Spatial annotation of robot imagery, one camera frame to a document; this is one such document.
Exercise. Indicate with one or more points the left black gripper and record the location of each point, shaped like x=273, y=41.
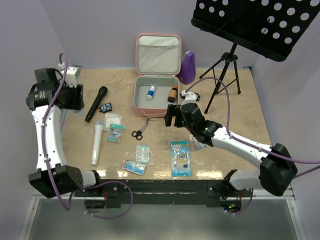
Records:
x=77, y=103

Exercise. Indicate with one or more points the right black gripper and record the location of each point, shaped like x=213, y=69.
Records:
x=173, y=110

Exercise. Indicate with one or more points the brown medicine bottle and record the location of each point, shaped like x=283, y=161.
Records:
x=173, y=94

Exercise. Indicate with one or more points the white blue small bottle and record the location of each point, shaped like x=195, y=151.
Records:
x=151, y=92

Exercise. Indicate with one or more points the large blue packet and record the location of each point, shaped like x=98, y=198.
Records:
x=180, y=159

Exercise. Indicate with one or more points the pink medicine kit case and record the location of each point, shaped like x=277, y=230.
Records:
x=157, y=61

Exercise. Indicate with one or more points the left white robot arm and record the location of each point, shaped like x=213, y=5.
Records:
x=56, y=90

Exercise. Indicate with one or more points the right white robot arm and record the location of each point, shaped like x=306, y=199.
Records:
x=274, y=169

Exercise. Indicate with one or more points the owl pattern block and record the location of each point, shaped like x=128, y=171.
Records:
x=198, y=96

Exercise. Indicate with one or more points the black microphone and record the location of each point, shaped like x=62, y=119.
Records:
x=102, y=92

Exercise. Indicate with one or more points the blue owl block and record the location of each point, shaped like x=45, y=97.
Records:
x=105, y=107

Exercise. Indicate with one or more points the bandage packet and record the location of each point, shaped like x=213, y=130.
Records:
x=194, y=144

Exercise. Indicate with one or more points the white tube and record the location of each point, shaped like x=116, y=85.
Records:
x=98, y=130

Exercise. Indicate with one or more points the purple metronome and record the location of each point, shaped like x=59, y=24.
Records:
x=187, y=71

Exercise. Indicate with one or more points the white gauze packet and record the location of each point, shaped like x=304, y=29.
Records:
x=111, y=118

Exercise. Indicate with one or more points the teal blister pack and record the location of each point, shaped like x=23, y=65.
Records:
x=143, y=154

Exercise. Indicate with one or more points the teal topped zip bag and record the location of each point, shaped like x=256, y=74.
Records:
x=115, y=133

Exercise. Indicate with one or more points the blue white sachet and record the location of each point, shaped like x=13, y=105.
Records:
x=135, y=167

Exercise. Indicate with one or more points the black music stand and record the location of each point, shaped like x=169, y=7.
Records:
x=270, y=28

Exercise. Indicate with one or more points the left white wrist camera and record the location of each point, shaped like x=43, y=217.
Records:
x=72, y=76

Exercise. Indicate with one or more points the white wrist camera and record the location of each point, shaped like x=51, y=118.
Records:
x=72, y=76
x=188, y=97

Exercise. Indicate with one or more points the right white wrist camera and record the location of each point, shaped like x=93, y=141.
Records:
x=188, y=97

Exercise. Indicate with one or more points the black handled scissors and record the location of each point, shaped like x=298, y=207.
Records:
x=138, y=135

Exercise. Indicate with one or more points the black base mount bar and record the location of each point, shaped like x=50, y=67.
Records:
x=208, y=193

